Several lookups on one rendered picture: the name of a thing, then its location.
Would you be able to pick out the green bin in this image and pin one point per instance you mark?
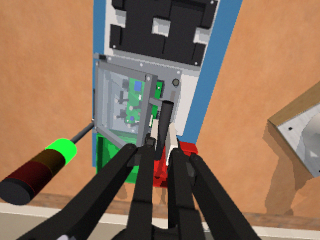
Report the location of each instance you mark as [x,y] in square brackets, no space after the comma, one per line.
[105,150]

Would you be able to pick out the green circuit board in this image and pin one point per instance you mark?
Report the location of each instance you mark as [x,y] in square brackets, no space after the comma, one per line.
[154,108]

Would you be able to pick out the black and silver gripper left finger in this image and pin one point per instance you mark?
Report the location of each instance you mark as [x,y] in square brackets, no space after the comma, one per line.
[79,217]

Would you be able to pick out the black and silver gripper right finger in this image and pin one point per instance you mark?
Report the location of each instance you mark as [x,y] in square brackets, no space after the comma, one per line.
[225,221]

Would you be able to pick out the red open-top bin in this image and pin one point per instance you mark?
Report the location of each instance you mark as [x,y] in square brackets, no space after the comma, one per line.
[160,167]

